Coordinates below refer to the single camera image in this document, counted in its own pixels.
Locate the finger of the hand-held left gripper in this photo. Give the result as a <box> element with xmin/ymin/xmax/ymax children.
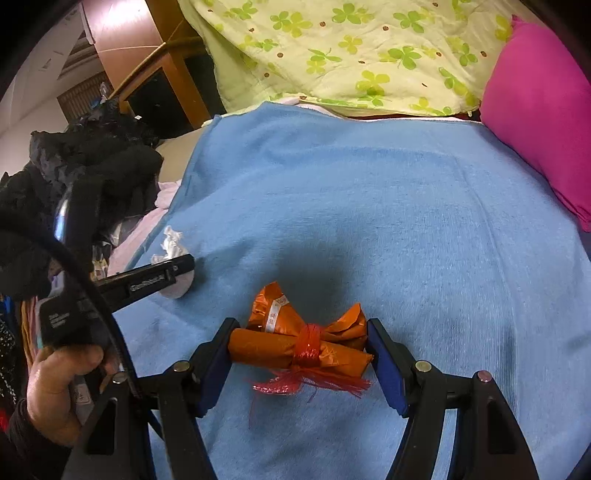
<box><xmin>95</xmin><ymin>254</ymin><xmax>195</xmax><ymax>319</ymax></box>

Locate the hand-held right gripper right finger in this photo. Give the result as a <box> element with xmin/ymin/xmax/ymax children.
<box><xmin>367</xmin><ymin>318</ymin><xmax>541</xmax><ymax>480</ymax></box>

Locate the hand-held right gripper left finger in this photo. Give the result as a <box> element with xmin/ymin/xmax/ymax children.
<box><xmin>62</xmin><ymin>318</ymin><xmax>241</xmax><ymax>480</ymax></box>

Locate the white tissue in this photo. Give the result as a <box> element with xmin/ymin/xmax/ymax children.
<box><xmin>150</xmin><ymin>225</ymin><xmax>195</xmax><ymax>301</ymax></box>

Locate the orange packet with red string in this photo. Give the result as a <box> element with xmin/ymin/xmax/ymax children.
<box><xmin>228</xmin><ymin>281</ymin><xmax>374</xmax><ymax>428</ymax></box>

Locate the person's left forearm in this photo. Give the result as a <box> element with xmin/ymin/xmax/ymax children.
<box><xmin>0</xmin><ymin>399</ymin><xmax>75</xmax><ymax>480</ymax></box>

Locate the person's left hand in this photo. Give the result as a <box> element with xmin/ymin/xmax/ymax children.
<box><xmin>25</xmin><ymin>344</ymin><xmax>121</xmax><ymax>448</ymax></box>

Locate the black cloth pile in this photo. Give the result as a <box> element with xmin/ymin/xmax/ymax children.
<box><xmin>0</xmin><ymin>99</ymin><xmax>164</xmax><ymax>296</ymax></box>

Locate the blue blanket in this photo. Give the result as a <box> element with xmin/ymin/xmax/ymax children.
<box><xmin>113</xmin><ymin>100</ymin><xmax>591</xmax><ymax>480</ymax></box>

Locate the brown wooden cabinet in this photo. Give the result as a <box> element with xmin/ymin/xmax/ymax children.
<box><xmin>81</xmin><ymin>0</ymin><xmax>164</xmax><ymax>97</ymax></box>

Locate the magenta pillow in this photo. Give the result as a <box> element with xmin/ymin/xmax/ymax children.
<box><xmin>480</xmin><ymin>15</ymin><xmax>591</xmax><ymax>232</ymax></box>

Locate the green floral quilt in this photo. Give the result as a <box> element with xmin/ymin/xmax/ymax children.
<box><xmin>178</xmin><ymin>0</ymin><xmax>515</xmax><ymax>118</ymax></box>

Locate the wooden bed frame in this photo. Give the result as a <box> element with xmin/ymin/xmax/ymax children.
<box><xmin>108</xmin><ymin>0</ymin><xmax>227</xmax><ymax>134</ymax></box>

